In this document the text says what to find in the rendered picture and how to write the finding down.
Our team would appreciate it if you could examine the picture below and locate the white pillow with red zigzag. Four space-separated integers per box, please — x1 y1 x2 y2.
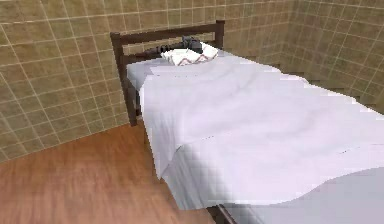
160 42 220 67

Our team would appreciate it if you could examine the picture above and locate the white bed blanket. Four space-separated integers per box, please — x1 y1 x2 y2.
138 61 384 211

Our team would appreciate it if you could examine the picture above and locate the black long ribbed object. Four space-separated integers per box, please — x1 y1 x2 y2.
134 35 205 63

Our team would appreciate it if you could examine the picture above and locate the brown wooden bed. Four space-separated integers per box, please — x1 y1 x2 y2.
109 19 384 224

